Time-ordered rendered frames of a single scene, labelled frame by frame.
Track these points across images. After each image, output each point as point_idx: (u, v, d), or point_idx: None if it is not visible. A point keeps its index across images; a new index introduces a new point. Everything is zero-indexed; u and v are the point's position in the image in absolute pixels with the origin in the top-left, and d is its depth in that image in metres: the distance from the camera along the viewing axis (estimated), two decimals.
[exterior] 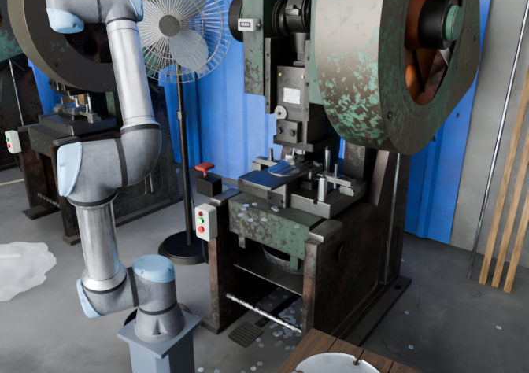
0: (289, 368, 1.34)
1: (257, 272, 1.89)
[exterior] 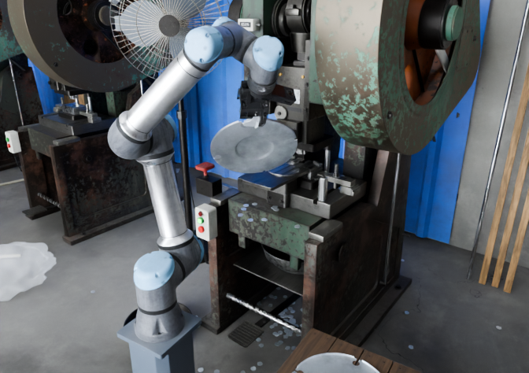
0: (289, 368, 1.34)
1: (257, 272, 1.89)
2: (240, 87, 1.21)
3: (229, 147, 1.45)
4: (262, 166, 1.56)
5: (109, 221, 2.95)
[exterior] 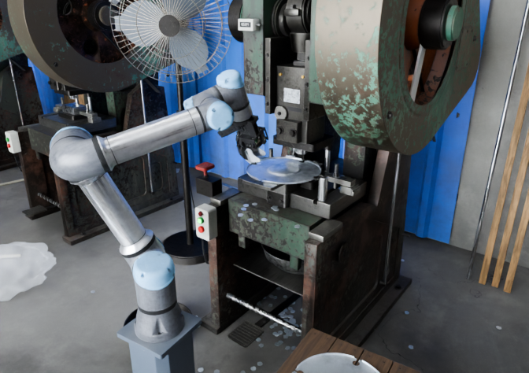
0: (289, 368, 1.34)
1: (257, 272, 1.89)
2: (253, 130, 1.40)
3: (263, 168, 1.73)
4: (300, 162, 1.79)
5: None
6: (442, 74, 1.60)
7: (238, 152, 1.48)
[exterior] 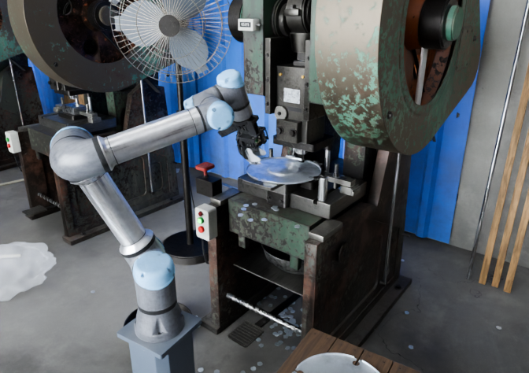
0: (289, 368, 1.34)
1: (257, 272, 1.89)
2: (254, 130, 1.40)
3: (279, 178, 1.64)
4: (261, 164, 1.78)
5: None
6: (449, 53, 1.60)
7: (238, 152, 1.48)
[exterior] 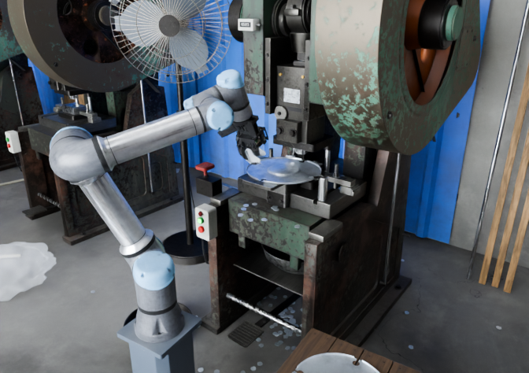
0: (289, 368, 1.34)
1: (257, 272, 1.89)
2: (253, 130, 1.40)
3: (305, 171, 1.69)
4: (265, 178, 1.63)
5: None
6: None
7: (238, 152, 1.48)
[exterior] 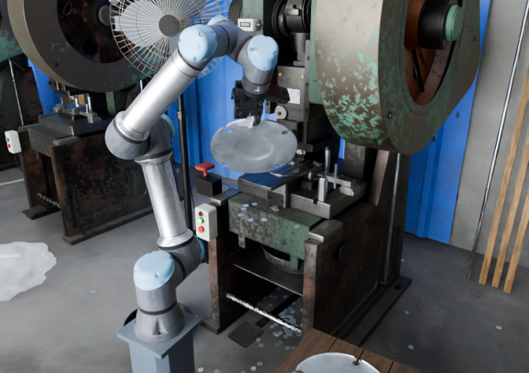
0: (289, 368, 1.34)
1: (257, 272, 1.89)
2: (234, 87, 1.21)
3: (260, 163, 1.53)
4: (280, 134, 1.41)
5: (109, 221, 2.95)
6: None
7: None
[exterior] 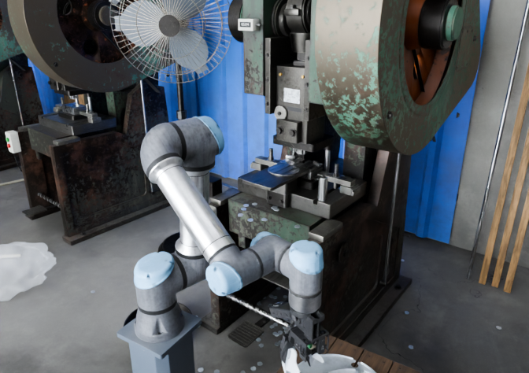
0: None
1: None
2: (312, 331, 0.99)
3: None
4: None
5: (109, 221, 2.95)
6: None
7: (280, 345, 1.06)
